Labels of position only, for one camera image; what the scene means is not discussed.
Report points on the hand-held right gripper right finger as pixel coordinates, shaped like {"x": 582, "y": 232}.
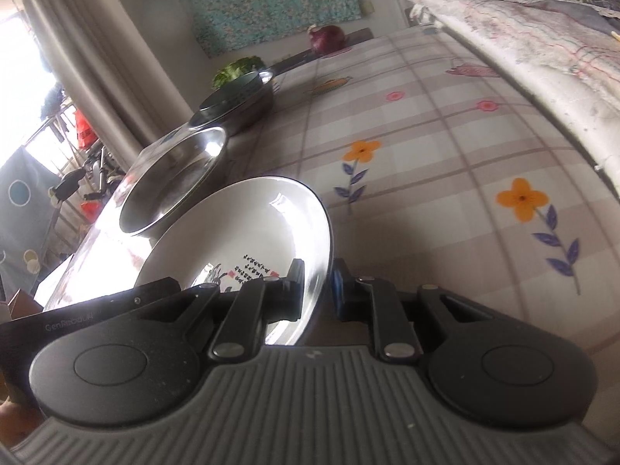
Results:
{"x": 341, "y": 295}

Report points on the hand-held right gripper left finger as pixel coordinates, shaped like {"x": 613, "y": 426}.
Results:
{"x": 294, "y": 293}

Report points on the white ceramic plate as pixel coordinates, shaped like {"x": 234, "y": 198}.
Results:
{"x": 232, "y": 232}

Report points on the stainless steel plate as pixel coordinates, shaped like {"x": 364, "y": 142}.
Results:
{"x": 164, "y": 189}

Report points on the stainless steel bowl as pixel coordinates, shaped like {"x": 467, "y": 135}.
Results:
{"x": 242, "y": 116}

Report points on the person's left forearm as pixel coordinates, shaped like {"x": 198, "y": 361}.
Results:
{"x": 14, "y": 421}

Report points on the brown box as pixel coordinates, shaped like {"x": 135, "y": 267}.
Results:
{"x": 22, "y": 307}

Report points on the grey cloth with circles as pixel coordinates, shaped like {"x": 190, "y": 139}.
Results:
{"x": 19, "y": 213}

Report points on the crumpled red plastic bag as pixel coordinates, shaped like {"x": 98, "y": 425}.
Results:
{"x": 91, "y": 210}

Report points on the plaid printed tablecloth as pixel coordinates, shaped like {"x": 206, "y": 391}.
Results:
{"x": 436, "y": 179}

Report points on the black padded seat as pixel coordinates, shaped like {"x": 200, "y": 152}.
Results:
{"x": 68, "y": 184}

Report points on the folded stroller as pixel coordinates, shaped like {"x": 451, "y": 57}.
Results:
{"x": 99, "y": 169}

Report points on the hanging red plastic bag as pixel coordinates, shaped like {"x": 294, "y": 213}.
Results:
{"x": 85, "y": 131}

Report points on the hanging blue clothes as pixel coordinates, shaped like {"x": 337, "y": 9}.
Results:
{"x": 53, "y": 104}

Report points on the napa cabbage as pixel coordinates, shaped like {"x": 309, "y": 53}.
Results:
{"x": 232, "y": 68}

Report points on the red onion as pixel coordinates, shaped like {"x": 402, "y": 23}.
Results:
{"x": 329, "y": 38}

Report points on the beige curtain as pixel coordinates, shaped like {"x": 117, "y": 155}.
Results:
{"x": 97, "y": 58}

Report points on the white crocheted blanket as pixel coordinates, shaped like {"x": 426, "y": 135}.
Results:
{"x": 533, "y": 48}

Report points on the white wall socket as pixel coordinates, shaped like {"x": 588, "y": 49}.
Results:
{"x": 367, "y": 7}

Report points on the teal floral wall cloth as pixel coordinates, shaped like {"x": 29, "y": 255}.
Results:
{"x": 271, "y": 5}

